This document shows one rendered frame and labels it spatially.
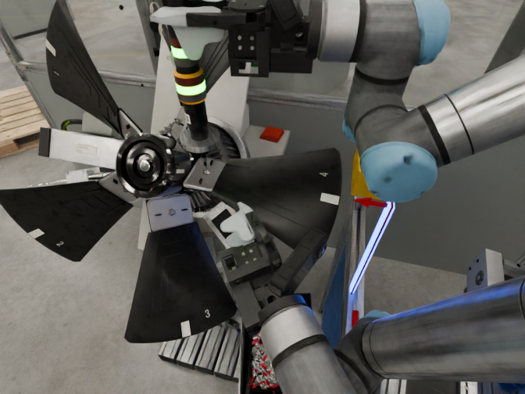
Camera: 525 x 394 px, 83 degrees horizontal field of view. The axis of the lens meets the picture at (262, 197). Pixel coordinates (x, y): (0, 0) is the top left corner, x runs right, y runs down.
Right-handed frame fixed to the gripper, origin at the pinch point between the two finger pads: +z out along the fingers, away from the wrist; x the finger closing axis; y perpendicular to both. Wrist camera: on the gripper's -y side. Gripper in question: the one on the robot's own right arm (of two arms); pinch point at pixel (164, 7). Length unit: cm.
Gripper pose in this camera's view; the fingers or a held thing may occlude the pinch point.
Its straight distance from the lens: 47.2
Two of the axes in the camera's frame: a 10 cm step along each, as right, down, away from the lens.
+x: 0.7, -7.2, 6.9
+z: -10.0, -0.6, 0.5
